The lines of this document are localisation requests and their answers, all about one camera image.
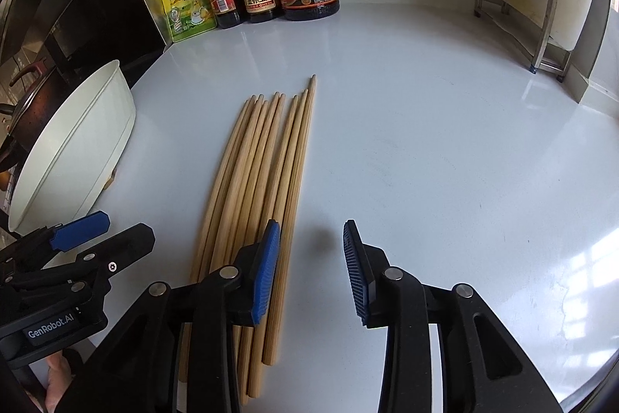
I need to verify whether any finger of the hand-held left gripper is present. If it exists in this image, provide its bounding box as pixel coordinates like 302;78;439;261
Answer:
43;223;156;293
0;211;111;283

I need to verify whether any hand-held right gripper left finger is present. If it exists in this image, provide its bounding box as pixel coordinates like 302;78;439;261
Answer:
72;219;281;413

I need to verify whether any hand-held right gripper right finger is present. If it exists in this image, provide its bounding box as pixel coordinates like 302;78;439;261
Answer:
342;219;564;413

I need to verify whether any white plastic basin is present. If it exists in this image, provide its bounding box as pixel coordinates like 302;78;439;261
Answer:
9;60;137;236

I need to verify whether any pile of wooden chopsticks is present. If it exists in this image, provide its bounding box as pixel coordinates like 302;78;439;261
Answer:
176;74;317;405

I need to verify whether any person's left hand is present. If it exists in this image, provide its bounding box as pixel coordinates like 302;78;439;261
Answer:
46;348;85;399

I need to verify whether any dark brown cooking pot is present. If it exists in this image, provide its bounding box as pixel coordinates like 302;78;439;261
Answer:
0;60;66;172

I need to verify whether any yellow green seasoning pouch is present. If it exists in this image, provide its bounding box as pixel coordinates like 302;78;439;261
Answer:
157;0;218;43

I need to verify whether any stainless steel rack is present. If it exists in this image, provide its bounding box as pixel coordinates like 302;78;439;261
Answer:
474;0;574;82

